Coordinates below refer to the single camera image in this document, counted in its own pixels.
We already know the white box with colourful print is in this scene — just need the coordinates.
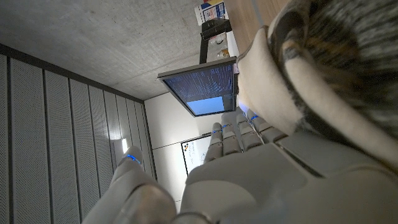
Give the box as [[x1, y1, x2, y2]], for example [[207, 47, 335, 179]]
[[194, 0, 227, 26]]

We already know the black computer monitor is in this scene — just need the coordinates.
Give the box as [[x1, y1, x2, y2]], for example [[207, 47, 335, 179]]
[[157, 56, 239, 118]]

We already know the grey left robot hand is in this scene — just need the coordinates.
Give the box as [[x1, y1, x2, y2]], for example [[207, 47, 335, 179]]
[[81, 108, 398, 224]]

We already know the grey and cream cloth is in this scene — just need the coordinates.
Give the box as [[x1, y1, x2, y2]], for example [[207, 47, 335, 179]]
[[266, 0, 398, 170]]

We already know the white paper bag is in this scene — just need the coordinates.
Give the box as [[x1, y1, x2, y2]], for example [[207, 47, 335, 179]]
[[226, 30, 241, 58]]

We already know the whiteboard with black frame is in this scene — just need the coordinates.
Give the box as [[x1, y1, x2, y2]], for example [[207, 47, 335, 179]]
[[180, 133, 213, 175]]

